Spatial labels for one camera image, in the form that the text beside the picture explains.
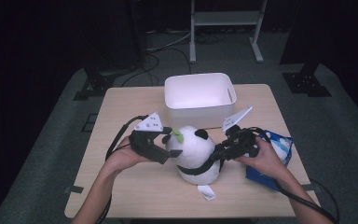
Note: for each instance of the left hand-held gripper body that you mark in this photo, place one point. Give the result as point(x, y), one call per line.
point(144, 144)

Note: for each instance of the black stand base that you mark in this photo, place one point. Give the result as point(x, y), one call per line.
point(94, 85)
point(306, 82)

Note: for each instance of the blue wet wipe pack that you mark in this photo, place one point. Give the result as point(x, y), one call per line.
point(282, 146)

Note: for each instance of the black floor tape square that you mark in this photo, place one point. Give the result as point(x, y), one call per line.
point(84, 123)

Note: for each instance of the white plastic bin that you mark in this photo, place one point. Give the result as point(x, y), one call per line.
point(199, 90)

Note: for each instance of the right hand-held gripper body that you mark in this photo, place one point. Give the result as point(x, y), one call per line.
point(242, 143)

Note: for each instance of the person's left hand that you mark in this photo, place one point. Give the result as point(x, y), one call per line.
point(121, 158)

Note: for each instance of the person's right hand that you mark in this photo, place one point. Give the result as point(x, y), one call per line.
point(267, 161)

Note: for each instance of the dark floor tape strip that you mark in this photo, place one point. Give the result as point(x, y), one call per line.
point(310, 187)
point(74, 189)

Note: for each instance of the white metal stand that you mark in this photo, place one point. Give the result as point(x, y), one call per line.
point(225, 18)

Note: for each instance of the panda plush toy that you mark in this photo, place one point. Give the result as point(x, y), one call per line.
point(195, 152)

